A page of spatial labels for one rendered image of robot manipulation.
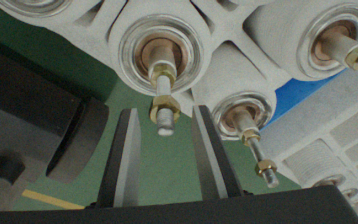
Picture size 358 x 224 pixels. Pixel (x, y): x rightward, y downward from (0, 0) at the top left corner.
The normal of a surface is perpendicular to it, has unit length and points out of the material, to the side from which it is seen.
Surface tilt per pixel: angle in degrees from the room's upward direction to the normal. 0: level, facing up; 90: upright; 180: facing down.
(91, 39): 0
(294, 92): 88
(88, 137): 55
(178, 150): 0
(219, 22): 0
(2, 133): 45
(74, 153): 37
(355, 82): 90
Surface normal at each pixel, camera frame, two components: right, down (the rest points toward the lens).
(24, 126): 0.56, 0.01
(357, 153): -0.75, -0.46
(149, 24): 0.11, 0.69
